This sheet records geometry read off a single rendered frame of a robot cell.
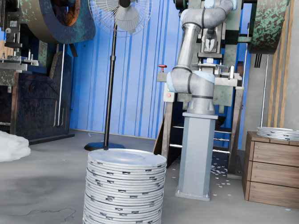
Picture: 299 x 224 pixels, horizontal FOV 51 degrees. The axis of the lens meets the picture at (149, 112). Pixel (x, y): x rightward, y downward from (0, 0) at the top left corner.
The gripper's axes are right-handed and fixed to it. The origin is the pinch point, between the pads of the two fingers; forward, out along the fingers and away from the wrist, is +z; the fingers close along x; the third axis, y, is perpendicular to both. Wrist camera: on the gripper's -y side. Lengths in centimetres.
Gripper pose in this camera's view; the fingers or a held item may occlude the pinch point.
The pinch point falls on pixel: (209, 50)
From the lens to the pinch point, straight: 237.7
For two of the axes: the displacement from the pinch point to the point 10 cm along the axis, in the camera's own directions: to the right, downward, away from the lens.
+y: 2.4, -0.3, 9.7
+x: -9.7, -1.0, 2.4
